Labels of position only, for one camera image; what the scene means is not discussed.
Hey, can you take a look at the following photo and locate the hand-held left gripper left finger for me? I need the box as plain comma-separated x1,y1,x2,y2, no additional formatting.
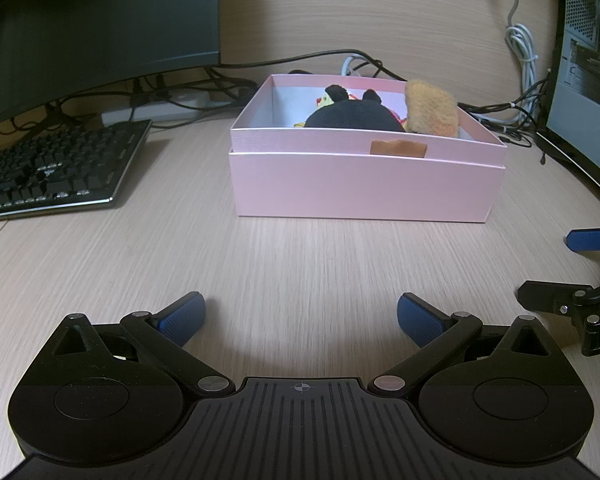
37,291,236,398

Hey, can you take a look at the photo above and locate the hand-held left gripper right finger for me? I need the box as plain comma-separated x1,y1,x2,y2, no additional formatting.
372,292,568,398

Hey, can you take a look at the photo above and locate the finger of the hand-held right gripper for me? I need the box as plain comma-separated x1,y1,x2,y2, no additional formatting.
517,276,600,319
566,225,600,254

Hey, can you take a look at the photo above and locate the pink cardboard box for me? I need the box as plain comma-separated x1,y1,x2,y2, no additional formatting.
228,73,509,223

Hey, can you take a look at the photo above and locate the tan plush toast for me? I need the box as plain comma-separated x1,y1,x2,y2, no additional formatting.
404,79,460,138

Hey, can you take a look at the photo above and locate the black plush toy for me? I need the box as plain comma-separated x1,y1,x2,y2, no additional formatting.
304,85,406,132

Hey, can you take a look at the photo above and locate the yellow round toy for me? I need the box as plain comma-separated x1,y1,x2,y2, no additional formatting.
314,91,352,111

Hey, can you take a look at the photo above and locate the computer case with glass panel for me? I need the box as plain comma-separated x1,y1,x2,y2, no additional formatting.
537,0,600,216

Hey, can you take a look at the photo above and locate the black keyboard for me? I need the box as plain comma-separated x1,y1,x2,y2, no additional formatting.
0,119,153,223

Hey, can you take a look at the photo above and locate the grey power strip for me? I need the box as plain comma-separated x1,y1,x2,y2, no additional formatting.
101,91,216,128

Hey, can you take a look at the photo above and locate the black computer monitor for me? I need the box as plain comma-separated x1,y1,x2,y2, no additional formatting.
0,0,222,131

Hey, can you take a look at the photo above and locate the white coiled cable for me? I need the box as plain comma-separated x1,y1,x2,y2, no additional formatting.
495,0,540,126

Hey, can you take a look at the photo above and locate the grey cable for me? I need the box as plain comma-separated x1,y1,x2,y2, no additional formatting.
341,55,381,79

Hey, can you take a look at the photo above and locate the bundle of black cables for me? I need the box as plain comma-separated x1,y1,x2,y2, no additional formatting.
130,50,556,148

